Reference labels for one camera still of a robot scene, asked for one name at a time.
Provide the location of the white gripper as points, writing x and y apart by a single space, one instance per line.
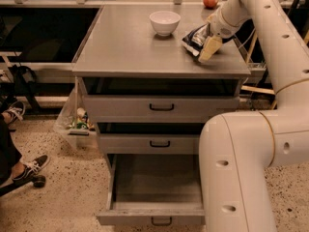
220 25

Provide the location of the blue chip bag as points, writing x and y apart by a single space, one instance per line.
195 40

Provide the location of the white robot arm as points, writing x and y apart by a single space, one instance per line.
236 148

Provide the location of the grey drawer cabinet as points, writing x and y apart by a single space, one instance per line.
125 56

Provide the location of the grey top drawer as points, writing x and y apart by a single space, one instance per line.
153 109

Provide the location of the grey drawer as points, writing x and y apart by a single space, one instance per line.
149 138
158 190
153 109

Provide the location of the grey middle drawer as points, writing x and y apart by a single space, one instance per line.
149 138

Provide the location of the grey bottom drawer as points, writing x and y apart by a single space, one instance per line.
158 190

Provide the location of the white ceramic bowl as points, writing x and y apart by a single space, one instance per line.
164 22

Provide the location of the clear plastic storage bin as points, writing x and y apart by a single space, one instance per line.
73 123

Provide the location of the black sneaker upper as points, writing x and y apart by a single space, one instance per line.
14 112

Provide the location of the black sneaker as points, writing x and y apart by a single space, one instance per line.
14 112
32 168

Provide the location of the black sneaker lower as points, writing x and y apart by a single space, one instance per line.
32 168

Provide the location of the black chair caster wheel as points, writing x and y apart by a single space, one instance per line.
39 181

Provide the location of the black trouser leg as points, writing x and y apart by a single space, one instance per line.
10 164

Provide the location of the wooden easel frame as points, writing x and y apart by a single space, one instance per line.
257 87

